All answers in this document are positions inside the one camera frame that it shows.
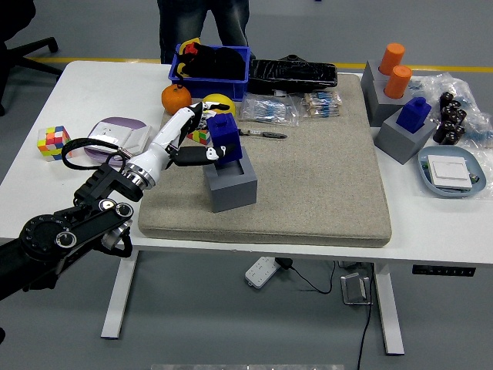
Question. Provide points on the white angular switch panel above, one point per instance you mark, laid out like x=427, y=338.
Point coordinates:
x=138, y=136

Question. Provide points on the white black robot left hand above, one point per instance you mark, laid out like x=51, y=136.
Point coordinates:
x=169, y=133

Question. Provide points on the black table control panel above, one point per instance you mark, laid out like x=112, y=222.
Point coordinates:
x=443, y=270

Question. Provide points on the clear bag of taped resistors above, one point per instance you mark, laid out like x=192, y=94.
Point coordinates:
x=321, y=104

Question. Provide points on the black round-top mount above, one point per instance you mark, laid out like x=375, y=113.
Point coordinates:
x=292, y=57

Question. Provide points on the purple plastic tray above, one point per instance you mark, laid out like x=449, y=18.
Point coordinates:
x=123, y=122

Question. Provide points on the light blue plastic tray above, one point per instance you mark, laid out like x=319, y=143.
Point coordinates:
x=447, y=151

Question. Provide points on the grey double-slot holder block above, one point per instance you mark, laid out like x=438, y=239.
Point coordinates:
x=375, y=100

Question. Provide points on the person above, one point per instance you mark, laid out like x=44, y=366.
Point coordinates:
x=181, y=23

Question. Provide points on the black office chair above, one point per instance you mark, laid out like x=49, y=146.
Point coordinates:
x=34, y=48

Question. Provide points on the white wall socket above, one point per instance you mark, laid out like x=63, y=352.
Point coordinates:
x=106, y=133

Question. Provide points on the multicolour white-edged puzzle cube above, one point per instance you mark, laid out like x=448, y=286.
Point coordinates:
x=52, y=140

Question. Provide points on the white flat switch plate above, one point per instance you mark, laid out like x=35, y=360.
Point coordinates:
x=448, y=171

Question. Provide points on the orange cylinder seal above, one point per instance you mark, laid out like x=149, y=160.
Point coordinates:
x=398, y=81
x=392, y=58

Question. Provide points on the clear bag of blue resistors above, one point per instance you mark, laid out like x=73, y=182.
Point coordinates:
x=269, y=109

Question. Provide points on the silver metal bracket stand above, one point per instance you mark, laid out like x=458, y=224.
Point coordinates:
x=352, y=289

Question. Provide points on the black cylinder capacitor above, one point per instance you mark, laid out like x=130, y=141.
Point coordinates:
x=451, y=138
x=458, y=130
x=460, y=115
x=447, y=126
x=447, y=99
x=440, y=135
x=448, y=112
x=455, y=106

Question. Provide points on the crumpled clear plastic bag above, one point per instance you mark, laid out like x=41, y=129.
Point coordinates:
x=473, y=96

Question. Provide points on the white table leg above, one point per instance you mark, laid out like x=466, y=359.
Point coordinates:
x=119, y=293
x=389, y=308

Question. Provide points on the yellow lemon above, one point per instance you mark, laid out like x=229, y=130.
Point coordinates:
x=221, y=99

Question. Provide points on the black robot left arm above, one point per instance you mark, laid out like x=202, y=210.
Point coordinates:
x=46, y=235

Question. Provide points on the multicolour black-edged puzzle cube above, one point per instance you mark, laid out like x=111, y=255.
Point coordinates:
x=200, y=136

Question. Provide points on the grey cube seal holder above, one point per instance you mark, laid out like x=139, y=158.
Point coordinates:
x=231, y=192
x=396, y=142

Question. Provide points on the blue square seal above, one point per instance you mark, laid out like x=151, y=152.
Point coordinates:
x=413, y=115
x=225, y=133

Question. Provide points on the blue plastic bin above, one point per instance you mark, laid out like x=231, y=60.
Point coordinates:
x=215, y=89

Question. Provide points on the white power strip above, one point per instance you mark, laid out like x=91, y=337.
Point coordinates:
x=262, y=271

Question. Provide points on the orange mandarin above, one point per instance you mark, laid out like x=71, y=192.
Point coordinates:
x=175, y=99

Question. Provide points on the grey-brown fabric mat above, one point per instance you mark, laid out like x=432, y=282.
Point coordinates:
x=308, y=185

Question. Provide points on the black silver pen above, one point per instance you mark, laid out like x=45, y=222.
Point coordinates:
x=269, y=134

